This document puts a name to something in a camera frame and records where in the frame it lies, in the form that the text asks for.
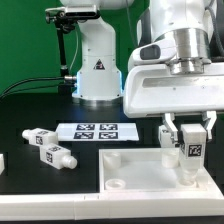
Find white obstacle fence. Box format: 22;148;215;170
0;174;224;221

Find white square table top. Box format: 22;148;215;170
99;148;209;192

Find white block left edge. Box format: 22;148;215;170
0;154;5;175

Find black camera stand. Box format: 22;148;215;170
44;5;101;95

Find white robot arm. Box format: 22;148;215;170
60;0;224;138

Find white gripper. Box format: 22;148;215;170
123;63;224;144

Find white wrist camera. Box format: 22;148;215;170
128;38;177;69

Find white apriltag base sheet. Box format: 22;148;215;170
56;123;139;141

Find black cables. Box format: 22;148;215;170
0;75;78;100

